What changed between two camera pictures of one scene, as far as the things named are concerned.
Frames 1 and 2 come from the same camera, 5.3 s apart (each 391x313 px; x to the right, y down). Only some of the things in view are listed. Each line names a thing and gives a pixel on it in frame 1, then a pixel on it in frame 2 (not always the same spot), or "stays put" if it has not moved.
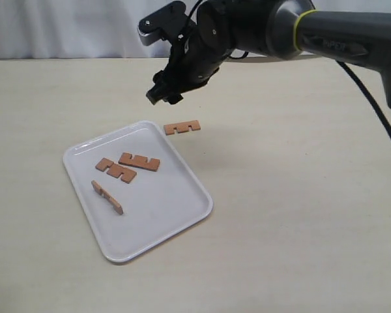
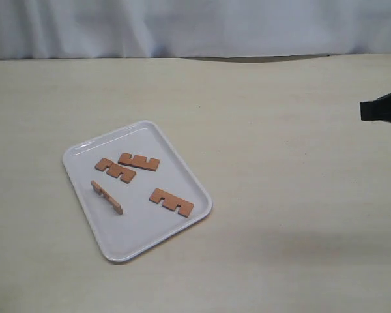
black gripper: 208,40 to 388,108
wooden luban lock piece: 181,127 to 171,202
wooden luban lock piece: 139,161 stays put
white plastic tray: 156,204 stays put
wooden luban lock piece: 117,206 stays put
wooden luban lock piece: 115,170 stays put
